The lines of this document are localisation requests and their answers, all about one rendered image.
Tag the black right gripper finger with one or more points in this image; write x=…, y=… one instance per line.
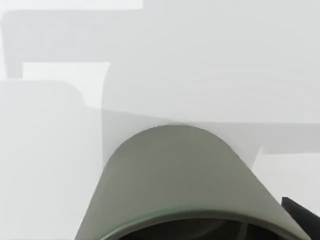
x=301, y=213

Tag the grey green cup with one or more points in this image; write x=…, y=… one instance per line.
x=175, y=170

